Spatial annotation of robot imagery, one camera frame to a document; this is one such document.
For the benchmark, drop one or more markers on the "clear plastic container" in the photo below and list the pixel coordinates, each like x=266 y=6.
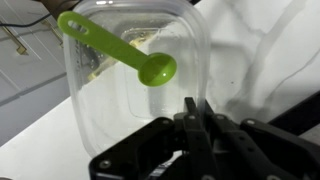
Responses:
x=108 y=99

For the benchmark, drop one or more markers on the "green plastic measuring spoon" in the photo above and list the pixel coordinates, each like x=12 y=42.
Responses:
x=153 y=70

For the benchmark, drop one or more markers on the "gold cabinet handle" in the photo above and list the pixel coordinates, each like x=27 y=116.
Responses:
x=21 y=49

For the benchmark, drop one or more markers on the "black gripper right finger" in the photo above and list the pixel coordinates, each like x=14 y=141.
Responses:
x=206 y=109

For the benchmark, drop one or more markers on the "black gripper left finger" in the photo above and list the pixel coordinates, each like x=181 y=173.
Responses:
x=190 y=106

